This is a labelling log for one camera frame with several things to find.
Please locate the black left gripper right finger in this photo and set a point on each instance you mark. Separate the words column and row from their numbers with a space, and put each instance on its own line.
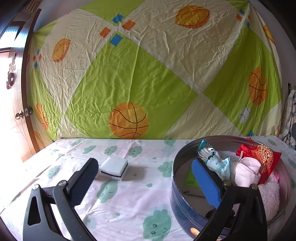
column 250, row 222

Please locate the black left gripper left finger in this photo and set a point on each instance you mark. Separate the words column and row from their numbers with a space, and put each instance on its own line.
column 40, row 222

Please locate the cotton swab packet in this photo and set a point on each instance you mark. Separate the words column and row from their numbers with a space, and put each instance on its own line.
column 215, row 161

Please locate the red gold drawstring pouch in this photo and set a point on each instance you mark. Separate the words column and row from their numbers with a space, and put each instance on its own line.
column 267, row 158

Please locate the pink soft cloth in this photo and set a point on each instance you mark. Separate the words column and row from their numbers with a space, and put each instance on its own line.
column 247, row 172

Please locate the white pink-edged towel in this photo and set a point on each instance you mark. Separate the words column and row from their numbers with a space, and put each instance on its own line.
column 270, row 194

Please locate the round metal tin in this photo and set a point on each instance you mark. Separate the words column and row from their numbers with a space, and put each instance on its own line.
column 190, row 210

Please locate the green tissue packet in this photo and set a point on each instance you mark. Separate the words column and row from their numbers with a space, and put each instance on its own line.
column 191, row 186

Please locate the wooden door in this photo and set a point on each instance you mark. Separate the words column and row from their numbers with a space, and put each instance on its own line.
column 18, row 142

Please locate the white black sponge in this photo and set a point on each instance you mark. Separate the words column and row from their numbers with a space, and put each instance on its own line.
column 114, row 167

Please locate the white cloud print tablecloth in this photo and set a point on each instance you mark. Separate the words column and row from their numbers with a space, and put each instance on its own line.
column 134, row 208

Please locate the plaid hanging clothes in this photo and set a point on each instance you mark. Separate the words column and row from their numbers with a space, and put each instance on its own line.
column 287, row 129

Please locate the brass door knob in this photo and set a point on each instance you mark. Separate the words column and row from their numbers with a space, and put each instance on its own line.
column 23, row 113

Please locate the hanging door ornament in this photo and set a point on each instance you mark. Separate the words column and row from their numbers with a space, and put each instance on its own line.
column 11, row 72

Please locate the green cream basketball bedsheet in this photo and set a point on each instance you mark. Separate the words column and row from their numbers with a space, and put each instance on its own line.
column 155, row 70

